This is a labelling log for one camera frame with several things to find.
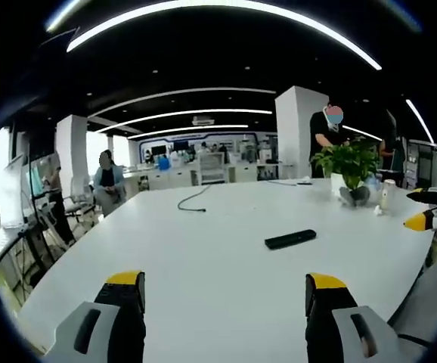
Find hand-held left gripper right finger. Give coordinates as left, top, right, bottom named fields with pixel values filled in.
left=304, top=272, right=411, bottom=363

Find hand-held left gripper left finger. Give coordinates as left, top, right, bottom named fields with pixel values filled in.
left=46, top=269, right=147, bottom=363

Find black remote control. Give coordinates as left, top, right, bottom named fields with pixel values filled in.
left=264, top=228, right=318, bottom=250

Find white cylindrical bottle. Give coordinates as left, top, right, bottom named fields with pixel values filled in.
left=380, top=179, right=397, bottom=211

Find dark small bowl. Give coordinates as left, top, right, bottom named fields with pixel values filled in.
left=339, top=185, right=371, bottom=207

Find green potted plant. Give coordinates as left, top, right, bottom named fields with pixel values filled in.
left=310, top=138, right=380, bottom=190

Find white plant pot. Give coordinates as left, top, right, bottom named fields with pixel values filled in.
left=329, top=172, right=346, bottom=196

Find white square pillar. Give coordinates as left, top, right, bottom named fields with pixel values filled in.
left=54, top=114, right=89, bottom=196
left=274, top=85, right=330, bottom=179

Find white counter cabinets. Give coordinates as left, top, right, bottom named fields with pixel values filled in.
left=122, top=162, right=280, bottom=191

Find white mesh office chair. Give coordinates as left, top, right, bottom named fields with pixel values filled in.
left=197, top=151, right=228, bottom=186

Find black cable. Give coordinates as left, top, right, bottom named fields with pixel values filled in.
left=177, top=183, right=212, bottom=213

